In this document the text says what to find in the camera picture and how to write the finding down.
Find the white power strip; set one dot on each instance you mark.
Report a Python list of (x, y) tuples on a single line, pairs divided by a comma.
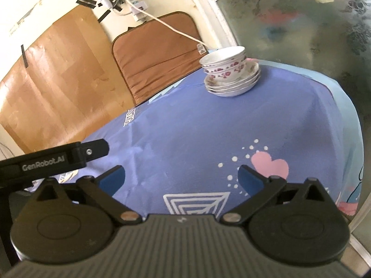
[(136, 5)]

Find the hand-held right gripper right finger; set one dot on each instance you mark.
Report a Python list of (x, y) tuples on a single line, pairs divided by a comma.
[(249, 180)]

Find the black tape strip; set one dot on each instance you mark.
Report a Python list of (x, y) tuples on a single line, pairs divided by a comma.
[(24, 56), (85, 2), (105, 16)]

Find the brown seat cushion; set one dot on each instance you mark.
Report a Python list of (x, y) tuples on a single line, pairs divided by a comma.
[(150, 58)]

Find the blue printed tablecloth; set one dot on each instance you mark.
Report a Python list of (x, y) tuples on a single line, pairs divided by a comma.
[(188, 121)]

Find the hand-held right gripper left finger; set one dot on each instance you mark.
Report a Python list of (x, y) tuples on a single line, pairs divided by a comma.
[(111, 180)]

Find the wood-pattern vinyl sheet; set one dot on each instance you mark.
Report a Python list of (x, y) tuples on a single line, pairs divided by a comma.
[(58, 92)]

